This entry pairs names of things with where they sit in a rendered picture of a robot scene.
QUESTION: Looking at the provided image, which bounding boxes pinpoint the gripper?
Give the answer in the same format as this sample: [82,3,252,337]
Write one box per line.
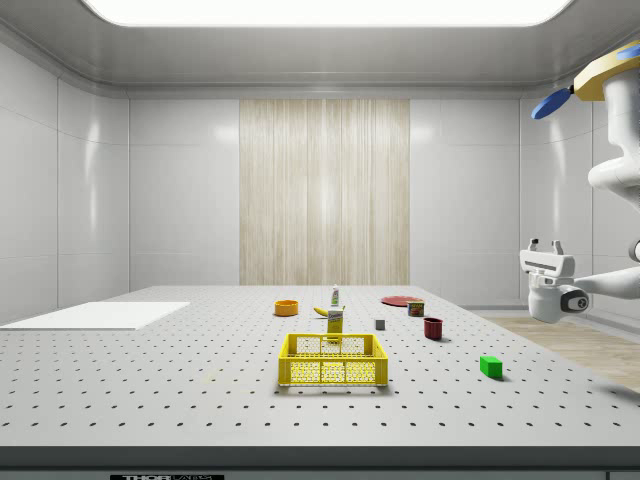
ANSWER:
[518,238,577,282]

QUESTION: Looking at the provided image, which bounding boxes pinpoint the red mug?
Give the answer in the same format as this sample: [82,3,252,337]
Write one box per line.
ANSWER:
[422,315,447,342]

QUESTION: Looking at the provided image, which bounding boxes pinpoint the drone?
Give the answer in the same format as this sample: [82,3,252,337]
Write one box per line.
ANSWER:
[530,39,640,121]

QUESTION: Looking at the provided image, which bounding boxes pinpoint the yellow white box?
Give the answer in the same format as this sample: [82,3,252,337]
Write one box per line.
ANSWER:
[326,307,346,345]

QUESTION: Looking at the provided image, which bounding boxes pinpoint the yellow basket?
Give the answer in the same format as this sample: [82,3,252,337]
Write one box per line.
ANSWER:
[277,332,391,389]

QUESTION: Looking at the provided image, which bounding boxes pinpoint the white board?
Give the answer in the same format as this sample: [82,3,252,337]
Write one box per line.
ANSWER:
[0,301,192,331]

